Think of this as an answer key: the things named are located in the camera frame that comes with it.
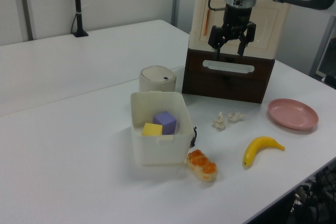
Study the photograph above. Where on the tall crumpled white paper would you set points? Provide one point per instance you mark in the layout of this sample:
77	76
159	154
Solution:
219	122

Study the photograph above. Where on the cream plastic cabinet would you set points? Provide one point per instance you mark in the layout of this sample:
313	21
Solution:
265	30

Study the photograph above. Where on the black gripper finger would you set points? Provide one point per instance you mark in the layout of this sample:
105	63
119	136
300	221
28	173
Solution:
215	37
248	33

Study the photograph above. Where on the toy braided bread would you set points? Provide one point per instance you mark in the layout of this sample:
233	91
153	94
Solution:
202	166

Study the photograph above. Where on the yellow toy banana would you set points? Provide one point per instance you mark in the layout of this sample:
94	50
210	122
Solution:
254	149

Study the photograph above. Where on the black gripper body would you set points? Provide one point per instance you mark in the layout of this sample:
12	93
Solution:
237	18

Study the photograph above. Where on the cream small trash can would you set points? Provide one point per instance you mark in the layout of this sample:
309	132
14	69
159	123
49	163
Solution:
157	78

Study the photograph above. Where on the panda figurine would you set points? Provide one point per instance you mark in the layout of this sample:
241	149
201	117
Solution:
195	136

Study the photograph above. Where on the flat crumpled white paper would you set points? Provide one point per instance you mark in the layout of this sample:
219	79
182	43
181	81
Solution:
235	116

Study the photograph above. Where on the yellow cube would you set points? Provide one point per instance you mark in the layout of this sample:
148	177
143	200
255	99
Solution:
151	129

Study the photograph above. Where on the purple cube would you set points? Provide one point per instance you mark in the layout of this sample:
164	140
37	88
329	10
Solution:
165	123

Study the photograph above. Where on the pink plate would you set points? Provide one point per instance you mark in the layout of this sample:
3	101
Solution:
292	113

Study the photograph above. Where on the white plastic box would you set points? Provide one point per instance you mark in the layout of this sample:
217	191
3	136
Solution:
162	150

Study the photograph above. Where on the black pole stand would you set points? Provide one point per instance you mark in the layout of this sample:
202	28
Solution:
77	3

